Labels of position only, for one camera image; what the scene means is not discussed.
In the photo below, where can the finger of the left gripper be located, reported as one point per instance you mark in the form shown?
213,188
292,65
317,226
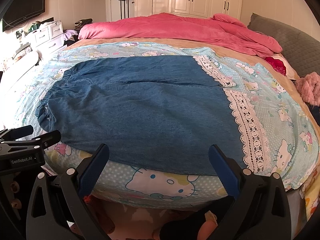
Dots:
16,133
48,139

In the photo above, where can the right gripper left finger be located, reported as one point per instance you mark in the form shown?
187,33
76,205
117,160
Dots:
57,209

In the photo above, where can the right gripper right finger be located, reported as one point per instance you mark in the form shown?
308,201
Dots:
260,209

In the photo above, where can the blue denim pants lace hem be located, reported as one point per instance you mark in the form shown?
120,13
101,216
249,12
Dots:
160,113

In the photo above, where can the right hand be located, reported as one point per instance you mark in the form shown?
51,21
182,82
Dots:
208,226

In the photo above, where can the white drawer cabinet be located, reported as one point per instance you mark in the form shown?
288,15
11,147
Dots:
47,39

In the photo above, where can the pile of folded clothes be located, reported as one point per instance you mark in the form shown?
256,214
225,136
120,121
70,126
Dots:
81,23

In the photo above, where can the pink fuzzy garment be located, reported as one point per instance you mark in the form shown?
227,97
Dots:
309,88

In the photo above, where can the red floral pillow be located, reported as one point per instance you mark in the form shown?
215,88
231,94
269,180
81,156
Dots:
277,65

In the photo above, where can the grey quilted headboard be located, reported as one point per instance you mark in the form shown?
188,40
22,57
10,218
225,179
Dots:
301,50

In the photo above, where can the pink plush blanket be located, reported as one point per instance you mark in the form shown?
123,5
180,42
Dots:
220,30

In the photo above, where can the black wall television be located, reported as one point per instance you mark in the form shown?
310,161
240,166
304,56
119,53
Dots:
21,11

